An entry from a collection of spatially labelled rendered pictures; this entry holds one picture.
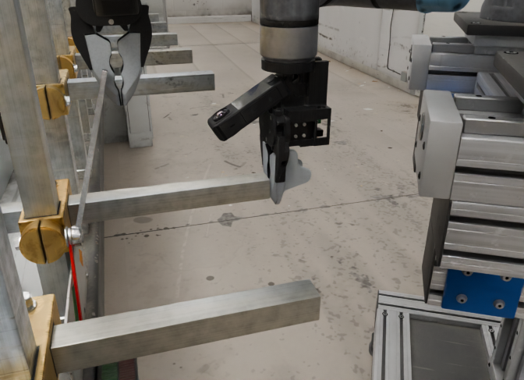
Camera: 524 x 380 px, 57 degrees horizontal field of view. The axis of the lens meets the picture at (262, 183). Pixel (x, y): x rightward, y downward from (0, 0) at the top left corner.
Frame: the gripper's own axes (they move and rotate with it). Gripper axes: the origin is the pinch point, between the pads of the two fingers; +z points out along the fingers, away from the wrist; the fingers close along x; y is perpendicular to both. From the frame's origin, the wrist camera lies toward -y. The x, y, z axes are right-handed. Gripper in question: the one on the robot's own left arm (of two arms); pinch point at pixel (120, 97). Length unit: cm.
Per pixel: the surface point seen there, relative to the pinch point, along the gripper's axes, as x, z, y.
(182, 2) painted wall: -126, 62, 884
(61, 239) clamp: 8.6, 13.9, -9.0
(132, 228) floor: 3, 99, 143
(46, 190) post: 9.6, 8.7, -6.2
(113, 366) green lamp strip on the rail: 4.8, 28.8, -15.0
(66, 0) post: 10, -6, 69
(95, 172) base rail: 8, 29, 46
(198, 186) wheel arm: -8.8, 13.0, -1.1
